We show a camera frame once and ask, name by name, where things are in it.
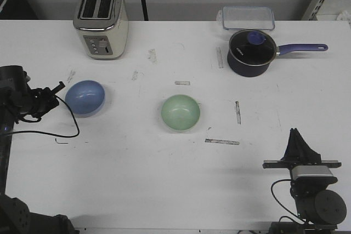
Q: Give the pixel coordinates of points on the dark blue saucepan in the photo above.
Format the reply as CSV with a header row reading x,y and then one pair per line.
x,y
253,71

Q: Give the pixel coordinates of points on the clear plastic food container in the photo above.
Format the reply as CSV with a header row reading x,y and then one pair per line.
x,y
239,18

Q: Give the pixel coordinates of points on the blue bowl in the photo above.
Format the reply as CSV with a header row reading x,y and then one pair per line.
x,y
85,98

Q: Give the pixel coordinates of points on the silver two-slot toaster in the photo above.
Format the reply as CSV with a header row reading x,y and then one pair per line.
x,y
102,27

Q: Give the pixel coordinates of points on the green bowl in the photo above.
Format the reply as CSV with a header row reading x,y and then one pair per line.
x,y
180,112

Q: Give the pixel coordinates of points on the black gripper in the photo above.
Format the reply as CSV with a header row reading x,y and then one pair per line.
x,y
38,102
305,154

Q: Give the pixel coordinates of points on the glass pot lid blue knob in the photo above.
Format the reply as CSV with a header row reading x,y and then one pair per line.
x,y
252,47

